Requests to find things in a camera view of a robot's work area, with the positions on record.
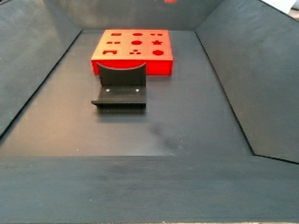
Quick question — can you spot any tall red hexagon peg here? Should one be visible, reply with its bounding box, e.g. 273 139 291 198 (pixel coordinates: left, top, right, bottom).
164 0 178 4

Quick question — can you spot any red shape-sorting board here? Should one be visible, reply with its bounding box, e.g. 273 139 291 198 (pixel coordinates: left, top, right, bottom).
91 29 174 75

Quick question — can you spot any black curved holder bracket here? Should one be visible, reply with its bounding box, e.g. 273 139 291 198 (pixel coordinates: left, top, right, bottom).
91 63 146 109

